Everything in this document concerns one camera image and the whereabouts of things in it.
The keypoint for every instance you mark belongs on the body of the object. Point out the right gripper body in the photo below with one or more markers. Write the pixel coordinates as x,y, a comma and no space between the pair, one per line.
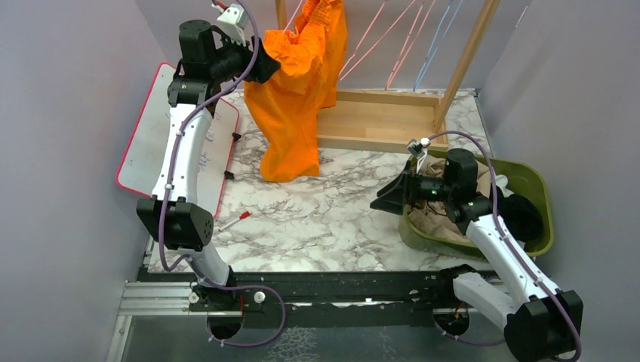
427,188

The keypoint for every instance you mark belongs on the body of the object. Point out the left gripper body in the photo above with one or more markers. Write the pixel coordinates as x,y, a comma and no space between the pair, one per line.
232,60

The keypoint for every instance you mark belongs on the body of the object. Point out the olive green plastic basket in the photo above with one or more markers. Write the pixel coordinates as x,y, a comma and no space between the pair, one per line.
427,229

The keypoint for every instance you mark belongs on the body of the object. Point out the orange shorts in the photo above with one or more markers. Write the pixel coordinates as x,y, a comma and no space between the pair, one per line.
285,108

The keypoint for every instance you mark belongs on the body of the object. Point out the pink wire hanger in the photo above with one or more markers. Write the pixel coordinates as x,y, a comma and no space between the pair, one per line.
370,29
294,14
416,28

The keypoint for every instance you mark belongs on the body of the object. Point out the white shorts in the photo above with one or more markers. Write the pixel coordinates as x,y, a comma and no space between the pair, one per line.
502,183

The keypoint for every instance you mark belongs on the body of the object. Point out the black shorts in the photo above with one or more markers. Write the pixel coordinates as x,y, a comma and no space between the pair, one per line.
522,218

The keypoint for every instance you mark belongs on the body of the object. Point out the blue wire hanger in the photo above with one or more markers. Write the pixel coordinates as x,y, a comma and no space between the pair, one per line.
445,23

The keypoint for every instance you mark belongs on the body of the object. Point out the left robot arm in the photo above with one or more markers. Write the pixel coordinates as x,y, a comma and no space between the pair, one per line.
171,214

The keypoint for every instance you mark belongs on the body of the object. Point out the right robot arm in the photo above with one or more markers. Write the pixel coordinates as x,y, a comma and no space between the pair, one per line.
538,319

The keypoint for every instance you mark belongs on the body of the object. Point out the pink framed whiteboard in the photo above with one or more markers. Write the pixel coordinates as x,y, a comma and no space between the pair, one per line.
142,161

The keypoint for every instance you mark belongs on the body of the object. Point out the red capped marker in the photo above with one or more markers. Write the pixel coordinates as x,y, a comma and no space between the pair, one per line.
228,225

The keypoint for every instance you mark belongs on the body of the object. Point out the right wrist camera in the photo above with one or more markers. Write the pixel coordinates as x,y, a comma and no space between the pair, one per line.
418,148

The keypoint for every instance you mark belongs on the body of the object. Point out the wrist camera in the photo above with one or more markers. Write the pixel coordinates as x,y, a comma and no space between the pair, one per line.
232,17
418,148

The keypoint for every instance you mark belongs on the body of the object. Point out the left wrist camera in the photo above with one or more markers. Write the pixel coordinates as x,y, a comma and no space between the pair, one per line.
232,17

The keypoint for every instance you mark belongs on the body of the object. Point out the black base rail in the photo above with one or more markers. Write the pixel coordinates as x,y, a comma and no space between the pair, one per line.
269,300

